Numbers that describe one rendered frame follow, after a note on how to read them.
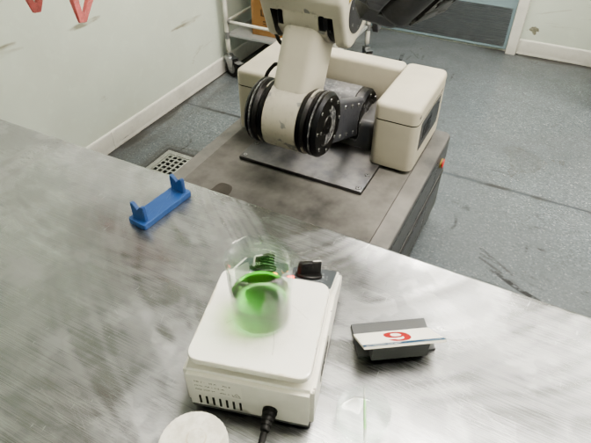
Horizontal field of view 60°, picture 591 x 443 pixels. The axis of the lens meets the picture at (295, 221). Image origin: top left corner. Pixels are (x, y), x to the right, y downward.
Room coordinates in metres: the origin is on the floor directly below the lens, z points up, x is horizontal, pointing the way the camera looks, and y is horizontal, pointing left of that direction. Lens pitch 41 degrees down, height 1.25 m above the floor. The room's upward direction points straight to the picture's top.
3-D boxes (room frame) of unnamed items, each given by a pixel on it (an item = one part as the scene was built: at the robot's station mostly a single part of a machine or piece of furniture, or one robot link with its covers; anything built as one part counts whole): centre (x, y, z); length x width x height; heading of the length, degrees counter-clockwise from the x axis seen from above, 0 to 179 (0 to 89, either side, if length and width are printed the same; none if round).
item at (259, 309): (0.33, 0.03, 0.88); 0.07 x 0.06 x 0.08; 83
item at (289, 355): (0.32, 0.03, 0.83); 0.12 x 0.12 x 0.01; 78
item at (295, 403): (0.35, 0.03, 0.79); 0.22 x 0.13 x 0.08; 168
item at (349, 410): (0.26, -0.07, 0.76); 0.06 x 0.06 x 0.02
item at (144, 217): (0.60, 0.20, 0.77); 0.10 x 0.03 x 0.04; 147
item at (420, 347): (0.36, -0.11, 0.77); 0.09 x 0.06 x 0.04; 96
